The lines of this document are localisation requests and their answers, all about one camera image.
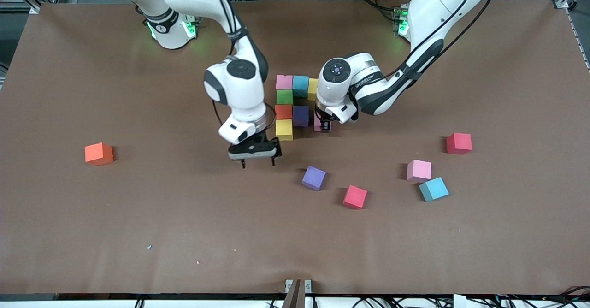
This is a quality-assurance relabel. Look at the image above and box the cyan foam cube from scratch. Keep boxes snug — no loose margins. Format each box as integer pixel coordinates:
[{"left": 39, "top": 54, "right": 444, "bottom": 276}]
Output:
[
  {"left": 292, "top": 76, "right": 310, "bottom": 98},
  {"left": 419, "top": 177, "right": 450, "bottom": 202}
]

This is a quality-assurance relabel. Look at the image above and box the red foam cube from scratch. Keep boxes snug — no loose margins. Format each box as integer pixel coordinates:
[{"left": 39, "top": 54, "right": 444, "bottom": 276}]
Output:
[
  {"left": 342, "top": 185, "right": 368, "bottom": 210},
  {"left": 445, "top": 133, "right": 473, "bottom": 155}
]

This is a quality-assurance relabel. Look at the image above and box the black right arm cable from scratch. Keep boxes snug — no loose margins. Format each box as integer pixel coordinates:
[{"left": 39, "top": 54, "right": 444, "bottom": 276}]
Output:
[{"left": 211, "top": 98, "right": 227, "bottom": 126}]

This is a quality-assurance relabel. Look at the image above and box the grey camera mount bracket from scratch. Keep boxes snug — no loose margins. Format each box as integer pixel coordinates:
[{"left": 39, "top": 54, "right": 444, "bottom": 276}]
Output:
[{"left": 284, "top": 278, "right": 313, "bottom": 308}]

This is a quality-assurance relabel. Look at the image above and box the aluminium table edge rail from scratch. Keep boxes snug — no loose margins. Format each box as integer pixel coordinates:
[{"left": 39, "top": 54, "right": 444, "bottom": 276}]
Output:
[{"left": 565, "top": 7, "right": 590, "bottom": 72}]

